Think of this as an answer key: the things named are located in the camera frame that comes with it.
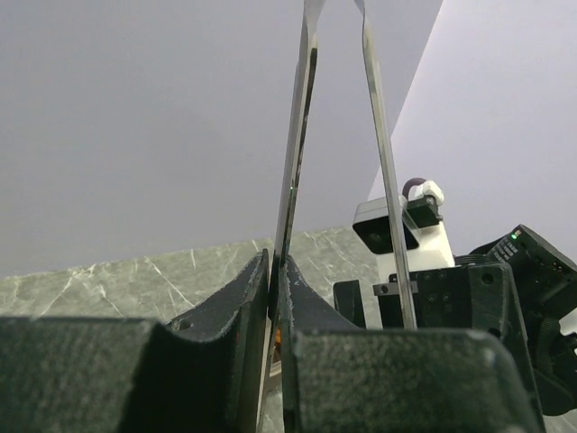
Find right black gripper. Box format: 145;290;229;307
333;263;536;388

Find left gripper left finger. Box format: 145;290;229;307
1;252;269;432

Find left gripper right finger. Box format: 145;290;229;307
279;260;545;432

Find metal food tongs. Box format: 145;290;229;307
254;0;418;433

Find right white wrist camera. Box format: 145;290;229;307
351;179;456;272

